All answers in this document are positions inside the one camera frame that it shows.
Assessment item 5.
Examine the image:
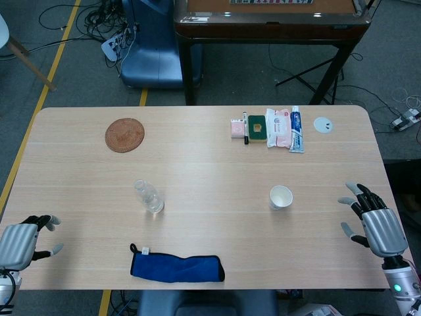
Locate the grey power strip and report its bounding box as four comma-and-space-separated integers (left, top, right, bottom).
390, 110, 421, 131

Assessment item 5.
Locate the black floor cable bundle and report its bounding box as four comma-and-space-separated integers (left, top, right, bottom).
38, 0, 132, 43

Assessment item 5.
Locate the white power strip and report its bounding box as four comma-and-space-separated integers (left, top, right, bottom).
101, 31, 137, 62

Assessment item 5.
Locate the green small box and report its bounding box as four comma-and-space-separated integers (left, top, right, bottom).
247, 115, 268, 145

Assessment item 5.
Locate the white round lid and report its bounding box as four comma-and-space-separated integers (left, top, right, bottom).
313, 117, 334, 134

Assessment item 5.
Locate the white chair with wooden legs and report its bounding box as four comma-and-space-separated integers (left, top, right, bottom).
0, 13, 57, 92

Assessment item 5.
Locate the white red box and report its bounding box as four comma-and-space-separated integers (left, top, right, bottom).
289, 302, 341, 316

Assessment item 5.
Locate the clear plastic bottle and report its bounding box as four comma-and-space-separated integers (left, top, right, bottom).
133, 179, 165, 214

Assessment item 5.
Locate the round brown woven coaster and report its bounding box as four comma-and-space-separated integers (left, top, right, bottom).
105, 118, 145, 153

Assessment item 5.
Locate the blue cloth with black trim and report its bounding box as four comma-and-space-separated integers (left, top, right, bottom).
129, 243, 226, 283

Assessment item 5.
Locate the brown mahjong table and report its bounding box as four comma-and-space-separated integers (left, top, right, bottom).
173, 0, 372, 106

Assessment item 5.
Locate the white floor cable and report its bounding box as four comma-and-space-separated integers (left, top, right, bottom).
391, 87, 421, 110

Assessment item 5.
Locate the blue white toothpaste tube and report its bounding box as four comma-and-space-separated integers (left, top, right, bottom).
289, 105, 305, 154

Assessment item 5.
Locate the pink white wet wipes pack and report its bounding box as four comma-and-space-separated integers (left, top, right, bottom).
264, 108, 293, 149

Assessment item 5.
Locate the white paper cup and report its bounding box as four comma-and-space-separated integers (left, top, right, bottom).
268, 185, 293, 211

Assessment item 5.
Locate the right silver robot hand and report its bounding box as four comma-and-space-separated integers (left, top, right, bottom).
337, 180, 409, 258

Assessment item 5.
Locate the small pink packet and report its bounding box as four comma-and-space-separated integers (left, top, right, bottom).
230, 118, 245, 140

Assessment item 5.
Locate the face-up mahjong tile row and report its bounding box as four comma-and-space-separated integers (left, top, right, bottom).
229, 0, 313, 5

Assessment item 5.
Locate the blue machine base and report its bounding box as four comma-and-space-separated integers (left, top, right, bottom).
118, 0, 202, 90

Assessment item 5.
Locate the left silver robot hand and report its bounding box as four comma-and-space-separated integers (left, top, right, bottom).
0, 214, 64, 271

